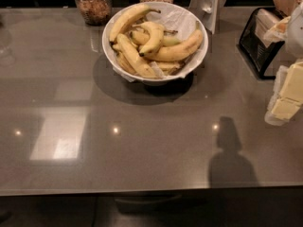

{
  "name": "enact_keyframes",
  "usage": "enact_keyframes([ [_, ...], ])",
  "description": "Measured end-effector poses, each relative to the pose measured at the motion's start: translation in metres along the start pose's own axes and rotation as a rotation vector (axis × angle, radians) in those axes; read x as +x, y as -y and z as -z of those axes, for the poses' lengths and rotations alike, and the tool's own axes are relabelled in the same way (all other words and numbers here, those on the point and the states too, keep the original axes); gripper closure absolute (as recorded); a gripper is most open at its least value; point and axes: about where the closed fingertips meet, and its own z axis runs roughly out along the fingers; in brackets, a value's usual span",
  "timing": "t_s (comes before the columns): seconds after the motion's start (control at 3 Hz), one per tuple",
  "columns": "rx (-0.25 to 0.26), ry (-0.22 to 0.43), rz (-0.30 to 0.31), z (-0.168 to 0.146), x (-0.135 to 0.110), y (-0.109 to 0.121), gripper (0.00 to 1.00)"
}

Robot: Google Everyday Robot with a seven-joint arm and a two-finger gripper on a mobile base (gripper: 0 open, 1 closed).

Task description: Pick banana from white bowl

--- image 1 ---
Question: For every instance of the lower left hidden banana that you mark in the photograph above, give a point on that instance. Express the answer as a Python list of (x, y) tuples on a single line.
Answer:
[(121, 60)]

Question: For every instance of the white napkins stack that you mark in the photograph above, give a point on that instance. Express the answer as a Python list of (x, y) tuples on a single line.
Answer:
[(264, 21)]

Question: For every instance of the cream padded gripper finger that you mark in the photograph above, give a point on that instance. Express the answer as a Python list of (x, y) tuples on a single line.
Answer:
[(278, 32), (287, 98)]

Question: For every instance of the white angled stand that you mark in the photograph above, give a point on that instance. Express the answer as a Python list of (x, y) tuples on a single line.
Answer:
[(207, 11)]

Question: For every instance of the curved centre yellow banana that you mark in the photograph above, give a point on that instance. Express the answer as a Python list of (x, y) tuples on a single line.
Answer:
[(156, 33)]

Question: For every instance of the black napkin holder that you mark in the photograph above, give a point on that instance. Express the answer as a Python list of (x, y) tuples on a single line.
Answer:
[(258, 56)]

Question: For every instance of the middle greenish banana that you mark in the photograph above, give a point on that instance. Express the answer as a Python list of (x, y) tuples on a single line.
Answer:
[(141, 38)]

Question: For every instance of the front left yellow banana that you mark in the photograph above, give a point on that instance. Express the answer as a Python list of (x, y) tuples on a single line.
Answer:
[(139, 65)]

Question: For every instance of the top left yellow banana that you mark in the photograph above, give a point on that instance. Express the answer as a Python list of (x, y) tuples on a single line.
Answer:
[(128, 17)]

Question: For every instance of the bottom front banana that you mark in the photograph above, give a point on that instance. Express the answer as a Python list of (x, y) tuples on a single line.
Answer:
[(170, 67)]

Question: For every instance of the brown paper bag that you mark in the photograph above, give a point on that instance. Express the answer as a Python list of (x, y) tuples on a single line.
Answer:
[(285, 6)]

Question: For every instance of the long yellow banana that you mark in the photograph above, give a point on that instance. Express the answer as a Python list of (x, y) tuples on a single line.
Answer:
[(180, 51)]

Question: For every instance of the white bowl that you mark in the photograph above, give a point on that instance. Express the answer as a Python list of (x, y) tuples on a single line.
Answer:
[(156, 79)]

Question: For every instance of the glass jar with nuts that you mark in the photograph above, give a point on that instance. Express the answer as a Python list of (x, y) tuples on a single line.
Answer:
[(95, 12)]

